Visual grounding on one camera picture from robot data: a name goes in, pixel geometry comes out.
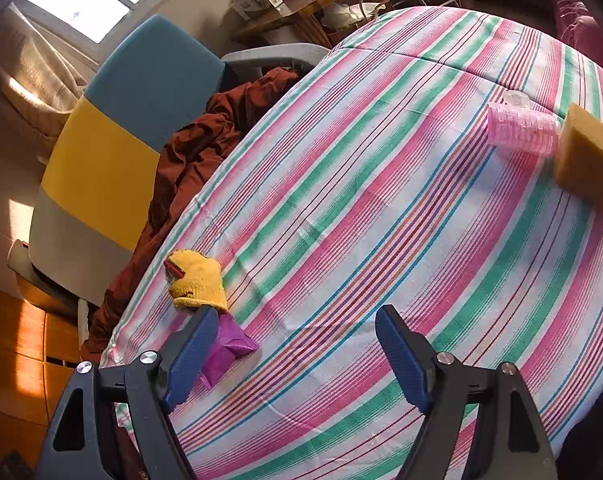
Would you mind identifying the purple snack packet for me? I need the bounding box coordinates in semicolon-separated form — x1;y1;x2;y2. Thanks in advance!
201;312;259;390

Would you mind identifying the yellow knitted mini hat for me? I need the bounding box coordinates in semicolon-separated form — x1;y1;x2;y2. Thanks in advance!
164;249;228;312

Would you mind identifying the wooden wardrobe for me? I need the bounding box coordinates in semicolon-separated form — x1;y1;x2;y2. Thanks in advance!
0;290;79;467

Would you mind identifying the striped bed sheet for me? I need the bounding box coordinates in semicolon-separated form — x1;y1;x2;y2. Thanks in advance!
101;5;603;480

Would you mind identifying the dark red blanket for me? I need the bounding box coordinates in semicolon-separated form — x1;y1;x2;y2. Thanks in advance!
80;67;303;363

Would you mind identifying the grey yellow blue headboard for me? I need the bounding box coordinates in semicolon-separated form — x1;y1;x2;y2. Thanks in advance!
28;15;224;304

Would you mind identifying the wooden bedside table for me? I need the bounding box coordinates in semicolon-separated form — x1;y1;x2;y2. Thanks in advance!
231;0;337;48

